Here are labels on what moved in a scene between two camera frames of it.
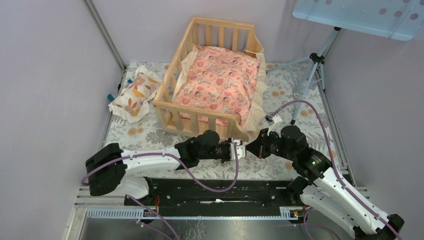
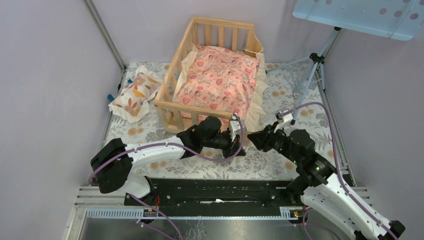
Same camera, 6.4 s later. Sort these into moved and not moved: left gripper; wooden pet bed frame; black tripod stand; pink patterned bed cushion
Moved: left gripper
Not moved: black tripod stand; wooden pet bed frame; pink patterned bed cushion
